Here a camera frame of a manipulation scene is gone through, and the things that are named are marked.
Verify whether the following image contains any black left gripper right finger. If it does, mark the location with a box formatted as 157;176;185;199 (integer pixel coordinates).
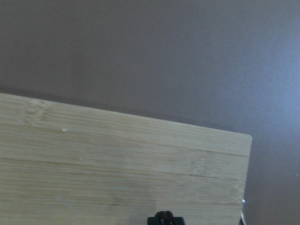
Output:
172;217;184;225

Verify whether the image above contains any wooden cutting board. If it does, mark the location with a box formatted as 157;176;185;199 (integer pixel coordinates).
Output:
0;94;252;225

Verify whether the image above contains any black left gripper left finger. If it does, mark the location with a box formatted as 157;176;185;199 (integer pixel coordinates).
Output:
147;217;159;225

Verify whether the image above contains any dark red cherry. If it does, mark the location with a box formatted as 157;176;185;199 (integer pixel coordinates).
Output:
155;211;173;225

